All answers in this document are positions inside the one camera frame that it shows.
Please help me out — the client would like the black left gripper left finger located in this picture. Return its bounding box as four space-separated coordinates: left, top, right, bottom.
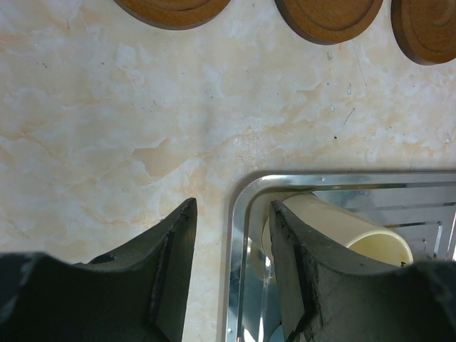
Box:
1 198 197 341

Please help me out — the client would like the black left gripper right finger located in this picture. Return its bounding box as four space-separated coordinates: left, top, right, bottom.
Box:
270 200 455 341

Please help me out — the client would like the dark brown wooden coaster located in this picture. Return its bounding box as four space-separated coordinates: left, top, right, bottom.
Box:
115 0 229 31

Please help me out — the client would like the reddish brown wooden coaster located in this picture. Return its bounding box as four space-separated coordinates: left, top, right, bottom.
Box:
390 0 455 65

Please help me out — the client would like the cream cartoon mug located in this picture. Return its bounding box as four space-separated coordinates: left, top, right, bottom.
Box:
283 194 413 267

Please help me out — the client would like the stainless steel tray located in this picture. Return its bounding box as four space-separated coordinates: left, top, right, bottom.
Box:
219 172 455 341

